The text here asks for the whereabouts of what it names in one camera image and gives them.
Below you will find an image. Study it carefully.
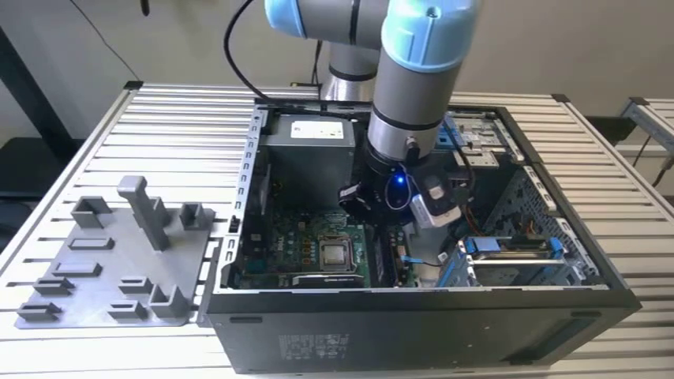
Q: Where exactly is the grey power supply unit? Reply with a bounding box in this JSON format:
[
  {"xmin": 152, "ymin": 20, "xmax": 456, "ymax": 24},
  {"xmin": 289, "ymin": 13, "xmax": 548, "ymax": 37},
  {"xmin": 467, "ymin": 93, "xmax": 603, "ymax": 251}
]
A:
[{"xmin": 260, "ymin": 114, "xmax": 369, "ymax": 210}]

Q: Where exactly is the silver CPU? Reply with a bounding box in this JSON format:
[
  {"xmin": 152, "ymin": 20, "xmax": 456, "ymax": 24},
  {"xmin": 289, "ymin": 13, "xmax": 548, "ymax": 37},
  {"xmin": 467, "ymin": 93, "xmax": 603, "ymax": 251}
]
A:
[{"xmin": 321, "ymin": 244, "xmax": 352, "ymax": 272}]

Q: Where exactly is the green motherboard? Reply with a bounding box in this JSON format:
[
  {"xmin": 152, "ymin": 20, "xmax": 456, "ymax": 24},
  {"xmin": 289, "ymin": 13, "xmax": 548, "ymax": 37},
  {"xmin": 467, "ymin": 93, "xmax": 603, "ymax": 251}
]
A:
[{"xmin": 231, "ymin": 208, "xmax": 420, "ymax": 289}]

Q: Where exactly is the blue plastic disk carrier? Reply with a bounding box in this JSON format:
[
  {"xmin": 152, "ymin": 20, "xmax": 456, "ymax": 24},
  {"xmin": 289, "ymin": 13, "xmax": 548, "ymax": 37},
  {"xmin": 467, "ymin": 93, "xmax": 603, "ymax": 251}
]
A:
[{"xmin": 439, "ymin": 116, "xmax": 462, "ymax": 151}]

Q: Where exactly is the grey metal drive cage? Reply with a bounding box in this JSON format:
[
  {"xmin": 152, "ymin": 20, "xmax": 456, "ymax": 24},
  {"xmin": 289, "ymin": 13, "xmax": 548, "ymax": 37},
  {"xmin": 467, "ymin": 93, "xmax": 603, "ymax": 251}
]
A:
[{"xmin": 436, "ymin": 106, "xmax": 522, "ymax": 210}]

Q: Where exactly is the black graphics card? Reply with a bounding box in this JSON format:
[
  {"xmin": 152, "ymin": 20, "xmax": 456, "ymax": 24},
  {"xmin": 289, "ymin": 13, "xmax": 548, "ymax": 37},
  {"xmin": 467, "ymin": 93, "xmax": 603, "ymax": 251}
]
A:
[{"xmin": 289, "ymin": 273, "xmax": 365, "ymax": 289}]

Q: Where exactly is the hard disk in blue carrier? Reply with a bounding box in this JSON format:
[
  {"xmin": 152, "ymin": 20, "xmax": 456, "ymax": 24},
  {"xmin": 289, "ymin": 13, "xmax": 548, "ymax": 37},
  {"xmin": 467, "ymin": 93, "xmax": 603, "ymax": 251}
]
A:
[{"xmin": 456, "ymin": 235, "xmax": 567, "ymax": 287}]

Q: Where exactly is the black open PC case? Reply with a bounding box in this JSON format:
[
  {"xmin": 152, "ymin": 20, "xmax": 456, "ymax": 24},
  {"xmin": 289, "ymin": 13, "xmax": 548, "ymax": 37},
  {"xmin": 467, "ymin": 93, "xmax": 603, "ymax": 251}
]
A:
[{"xmin": 201, "ymin": 96, "xmax": 643, "ymax": 376}]

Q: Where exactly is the grey plastic parts rack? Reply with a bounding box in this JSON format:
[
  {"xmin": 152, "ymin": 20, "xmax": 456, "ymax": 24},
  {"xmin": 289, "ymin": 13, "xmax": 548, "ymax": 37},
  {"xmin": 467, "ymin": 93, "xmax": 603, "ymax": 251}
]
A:
[{"xmin": 13, "ymin": 176, "xmax": 217, "ymax": 329}]

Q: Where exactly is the metal slat side table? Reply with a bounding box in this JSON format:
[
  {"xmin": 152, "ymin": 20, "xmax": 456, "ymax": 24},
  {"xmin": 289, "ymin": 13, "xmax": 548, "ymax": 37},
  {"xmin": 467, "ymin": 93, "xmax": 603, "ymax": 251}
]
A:
[{"xmin": 615, "ymin": 96, "xmax": 674, "ymax": 159}]

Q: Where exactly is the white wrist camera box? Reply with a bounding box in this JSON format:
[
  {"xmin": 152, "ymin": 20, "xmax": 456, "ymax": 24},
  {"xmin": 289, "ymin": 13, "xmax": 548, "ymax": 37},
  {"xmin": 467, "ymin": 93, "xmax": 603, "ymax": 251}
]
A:
[{"xmin": 409, "ymin": 175, "xmax": 463, "ymax": 230}]

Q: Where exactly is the blue tipped black wire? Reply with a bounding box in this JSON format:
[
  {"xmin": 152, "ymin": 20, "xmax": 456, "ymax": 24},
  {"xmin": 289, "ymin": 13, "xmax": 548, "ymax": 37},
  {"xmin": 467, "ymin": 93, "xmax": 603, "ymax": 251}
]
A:
[{"xmin": 400, "ymin": 254, "xmax": 448, "ymax": 268}]

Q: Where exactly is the black camera cable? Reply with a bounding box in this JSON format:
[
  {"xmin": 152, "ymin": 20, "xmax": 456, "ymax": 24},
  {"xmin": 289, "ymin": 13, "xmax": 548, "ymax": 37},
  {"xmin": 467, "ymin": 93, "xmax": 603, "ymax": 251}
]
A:
[{"xmin": 221, "ymin": 0, "xmax": 275, "ymax": 102}]

